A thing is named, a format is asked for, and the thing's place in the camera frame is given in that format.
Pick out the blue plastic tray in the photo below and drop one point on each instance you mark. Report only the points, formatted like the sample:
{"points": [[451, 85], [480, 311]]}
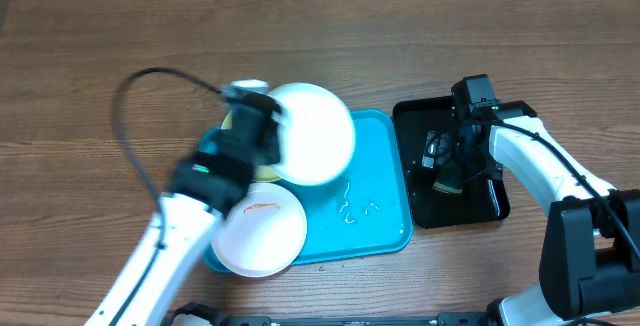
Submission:
{"points": [[365, 211]]}

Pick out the white plate with grey rim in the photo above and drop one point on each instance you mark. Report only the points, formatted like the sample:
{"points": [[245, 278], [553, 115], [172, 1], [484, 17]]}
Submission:
{"points": [[317, 134]]}

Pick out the white plate with red smear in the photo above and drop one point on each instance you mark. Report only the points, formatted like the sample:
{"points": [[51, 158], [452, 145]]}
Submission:
{"points": [[263, 234]]}

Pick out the black plastic tray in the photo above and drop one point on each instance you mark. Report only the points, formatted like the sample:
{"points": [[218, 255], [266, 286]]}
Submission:
{"points": [[480, 200]]}

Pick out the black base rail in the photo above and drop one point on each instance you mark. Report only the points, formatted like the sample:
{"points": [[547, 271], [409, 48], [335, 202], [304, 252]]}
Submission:
{"points": [[195, 314]]}

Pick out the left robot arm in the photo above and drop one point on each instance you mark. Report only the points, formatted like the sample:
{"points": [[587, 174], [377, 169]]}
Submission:
{"points": [[203, 189]]}

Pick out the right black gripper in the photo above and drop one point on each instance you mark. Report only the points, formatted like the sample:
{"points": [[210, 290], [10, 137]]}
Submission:
{"points": [[451, 158]]}

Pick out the green and yellow sponge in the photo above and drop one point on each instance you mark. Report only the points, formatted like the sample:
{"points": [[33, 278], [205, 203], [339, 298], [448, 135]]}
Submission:
{"points": [[450, 177]]}

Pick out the yellow-green plate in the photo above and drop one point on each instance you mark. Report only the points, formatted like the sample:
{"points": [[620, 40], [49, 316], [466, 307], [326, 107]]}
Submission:
{"points": [[263, 173]]}

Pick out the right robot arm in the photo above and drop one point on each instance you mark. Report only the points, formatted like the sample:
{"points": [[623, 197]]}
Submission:
{"points": [[590, 258]]}

